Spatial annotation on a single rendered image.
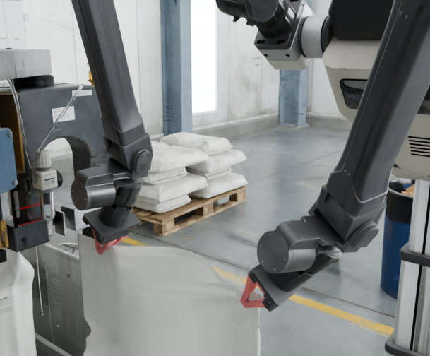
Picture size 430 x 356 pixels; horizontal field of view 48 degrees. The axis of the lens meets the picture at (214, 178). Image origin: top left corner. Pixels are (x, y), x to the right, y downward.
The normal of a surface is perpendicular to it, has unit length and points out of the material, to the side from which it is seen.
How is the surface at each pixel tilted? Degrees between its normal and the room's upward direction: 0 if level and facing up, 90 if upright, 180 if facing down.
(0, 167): 90
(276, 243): 78
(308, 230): 30
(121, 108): 100
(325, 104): 90
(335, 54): 40
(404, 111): 120
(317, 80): 90
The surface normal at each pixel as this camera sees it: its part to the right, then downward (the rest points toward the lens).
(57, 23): 0.78, 0.15
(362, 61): -0.40, -0.62
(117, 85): 0.65, 0.40
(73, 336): -0.62, 0.20
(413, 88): 0.43, 0.67
